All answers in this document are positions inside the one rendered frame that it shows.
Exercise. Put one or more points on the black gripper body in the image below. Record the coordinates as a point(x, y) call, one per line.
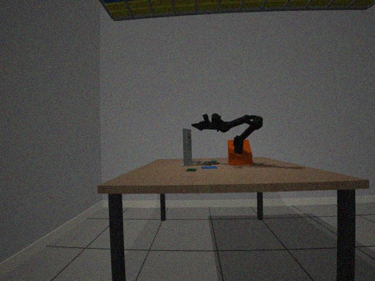
point(206, 125)

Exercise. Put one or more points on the grey panel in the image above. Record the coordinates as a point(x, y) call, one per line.
point(187, 147)

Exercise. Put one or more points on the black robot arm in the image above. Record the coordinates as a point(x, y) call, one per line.
point(219, 125)

